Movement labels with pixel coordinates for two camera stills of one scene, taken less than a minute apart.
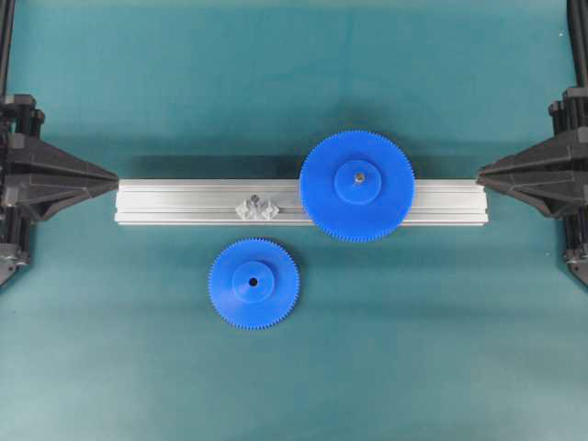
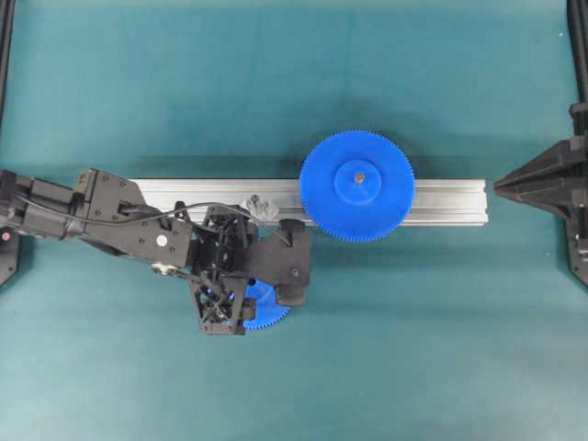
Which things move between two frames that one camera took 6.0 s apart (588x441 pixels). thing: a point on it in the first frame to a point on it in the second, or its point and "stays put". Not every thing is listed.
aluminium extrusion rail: x=223 y=201 stays put
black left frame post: x=6 y=24 stays put
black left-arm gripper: x=36 y=178 to x=212 y=265
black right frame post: x=577 y=12 stays put
